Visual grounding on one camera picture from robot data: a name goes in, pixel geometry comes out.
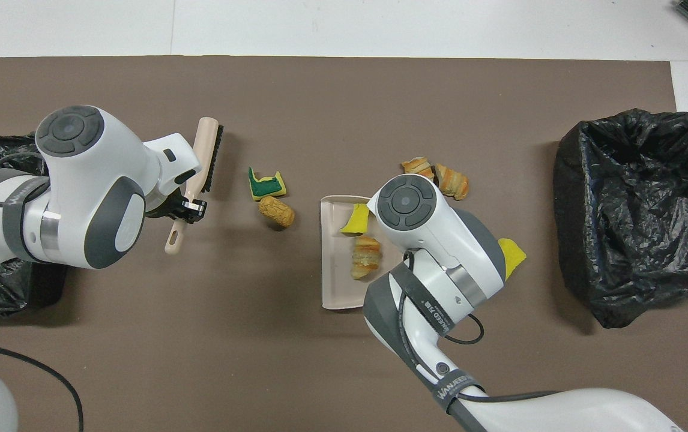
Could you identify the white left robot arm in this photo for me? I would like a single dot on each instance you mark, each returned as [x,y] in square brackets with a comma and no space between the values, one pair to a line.
[80,180]

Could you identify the pale white bread chunk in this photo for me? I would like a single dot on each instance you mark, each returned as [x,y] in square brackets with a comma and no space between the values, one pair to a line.
[367,258]

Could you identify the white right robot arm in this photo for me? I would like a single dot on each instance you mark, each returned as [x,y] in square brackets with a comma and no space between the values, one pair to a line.
[440,240]

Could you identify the green and yellow sponge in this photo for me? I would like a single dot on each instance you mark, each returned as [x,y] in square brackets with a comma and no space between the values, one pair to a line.
[269,189]

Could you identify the beige hand brush black bristles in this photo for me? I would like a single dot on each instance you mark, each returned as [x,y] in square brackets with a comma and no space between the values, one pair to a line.
[203,150]

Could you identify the brown textured bread roll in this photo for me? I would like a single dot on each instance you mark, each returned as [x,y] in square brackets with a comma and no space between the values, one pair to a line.
[276,212]

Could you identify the brown paper table mat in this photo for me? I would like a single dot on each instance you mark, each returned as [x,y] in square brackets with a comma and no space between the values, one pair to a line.
[380,90]

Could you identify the croissant bread piece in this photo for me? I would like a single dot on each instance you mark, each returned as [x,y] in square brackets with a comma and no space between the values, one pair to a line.
[417,167]
[453,182]

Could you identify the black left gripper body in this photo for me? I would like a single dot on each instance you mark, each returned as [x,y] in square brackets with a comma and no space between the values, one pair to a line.
[191,210]

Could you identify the yellow sponge piece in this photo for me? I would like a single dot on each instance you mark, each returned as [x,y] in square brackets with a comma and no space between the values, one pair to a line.
[515,255]
[356,220]

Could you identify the beige plastic dustpan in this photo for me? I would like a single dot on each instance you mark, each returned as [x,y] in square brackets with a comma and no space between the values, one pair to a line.
[335,270]

